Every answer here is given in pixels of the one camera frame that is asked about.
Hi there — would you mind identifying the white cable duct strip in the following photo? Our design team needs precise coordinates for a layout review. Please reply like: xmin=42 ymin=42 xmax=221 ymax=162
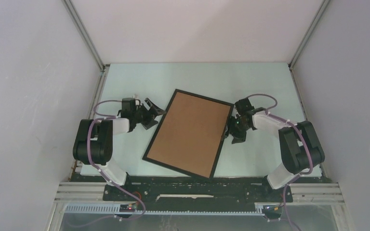
xmin=64 ymin=203 xmax=264 ymax=216

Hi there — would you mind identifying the brown frame backing board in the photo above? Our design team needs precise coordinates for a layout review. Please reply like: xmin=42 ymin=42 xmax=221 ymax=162
xmin=147 ymin=92 xmax=231 ymax=178

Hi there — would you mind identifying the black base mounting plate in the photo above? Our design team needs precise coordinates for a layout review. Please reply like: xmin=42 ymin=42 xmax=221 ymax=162
xmin=70 ymin=173 xmax=342 ymax=212

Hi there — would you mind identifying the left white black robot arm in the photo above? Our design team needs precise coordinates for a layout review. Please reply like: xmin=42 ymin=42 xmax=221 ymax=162
xmin=73 ymin=98 xmax=166 ymax=201

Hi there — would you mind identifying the aluminium corner post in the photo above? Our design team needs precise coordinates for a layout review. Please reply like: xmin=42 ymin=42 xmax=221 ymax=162
xmin=289 ymin=0 xmax=331 ymax=71
xmin=62 ymin=0 xmax=106 ymax=71

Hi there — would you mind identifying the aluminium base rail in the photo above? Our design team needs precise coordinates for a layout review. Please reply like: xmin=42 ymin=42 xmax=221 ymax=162
xmin=46 ymin=176 xmax=353 ymax=231

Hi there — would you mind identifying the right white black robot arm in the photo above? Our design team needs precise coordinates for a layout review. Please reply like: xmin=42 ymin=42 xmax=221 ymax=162
xmin=224 ymin=97 xmax=325 ymax=201

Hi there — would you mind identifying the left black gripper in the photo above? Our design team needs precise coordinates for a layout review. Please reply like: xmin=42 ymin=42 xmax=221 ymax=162
xmin=132 ymin=99 xmax=166 ymax=130

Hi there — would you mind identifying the left aluminium corner post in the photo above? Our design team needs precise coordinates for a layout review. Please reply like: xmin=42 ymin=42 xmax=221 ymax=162
xmin=62 ymin=0 xmax=106 ymax=71

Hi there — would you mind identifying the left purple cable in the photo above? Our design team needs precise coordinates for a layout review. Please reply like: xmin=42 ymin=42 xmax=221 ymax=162
xmin=87 ymin=100 xmax=147 ymax=222

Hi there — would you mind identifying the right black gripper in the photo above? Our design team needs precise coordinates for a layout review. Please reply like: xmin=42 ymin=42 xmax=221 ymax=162
xmin=221 ymin=115 xmax=251 ymax=144

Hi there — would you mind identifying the right aluminium corner post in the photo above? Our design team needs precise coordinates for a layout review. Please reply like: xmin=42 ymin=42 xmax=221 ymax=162
xmin=289 ymin=0 xmax=331 ymax=71

